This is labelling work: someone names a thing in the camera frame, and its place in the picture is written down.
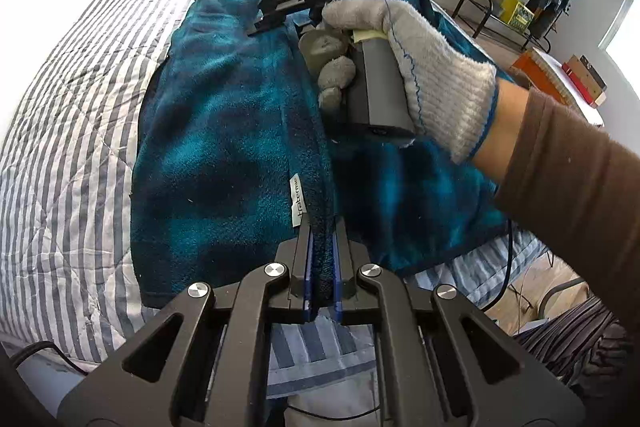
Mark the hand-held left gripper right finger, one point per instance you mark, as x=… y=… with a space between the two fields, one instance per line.
x=336 y=272

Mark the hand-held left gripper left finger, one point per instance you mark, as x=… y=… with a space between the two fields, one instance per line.
x=307 y=272

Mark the stack of books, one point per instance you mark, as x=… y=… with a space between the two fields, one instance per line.
x=585 y=79

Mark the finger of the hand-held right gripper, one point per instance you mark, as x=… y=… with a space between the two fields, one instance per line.
x=272 y=14

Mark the orange box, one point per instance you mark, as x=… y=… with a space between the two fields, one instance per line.
x=532 y=67

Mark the teal plaid fleece garment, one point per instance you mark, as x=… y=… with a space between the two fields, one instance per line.
x=225 y=132

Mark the person's right forearm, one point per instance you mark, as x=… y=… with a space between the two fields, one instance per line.
x=565 y=177

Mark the bright window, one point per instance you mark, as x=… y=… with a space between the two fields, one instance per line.
x=625 y=37

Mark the grey white striped quilt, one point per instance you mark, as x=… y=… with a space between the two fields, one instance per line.
x=65 y=132

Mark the person's right hand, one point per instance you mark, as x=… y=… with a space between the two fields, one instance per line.
x=440 y=72

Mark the person's striped trousers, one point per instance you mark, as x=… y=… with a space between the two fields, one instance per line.
x=575 y=342

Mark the yellow box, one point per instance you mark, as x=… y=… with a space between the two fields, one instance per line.
x=517 y=11

